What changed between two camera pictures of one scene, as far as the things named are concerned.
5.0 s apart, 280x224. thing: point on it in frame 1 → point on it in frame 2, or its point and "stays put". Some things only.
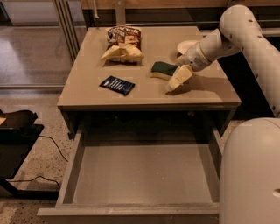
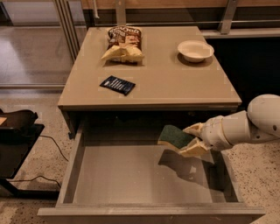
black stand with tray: [18, 136] stays put
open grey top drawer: [138, 183] stays put
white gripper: [194, 59] → [212, 133]
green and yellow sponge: [163, 70] → [173, 136]
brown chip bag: [123, 45] stays put
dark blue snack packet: [116, 84] stays put
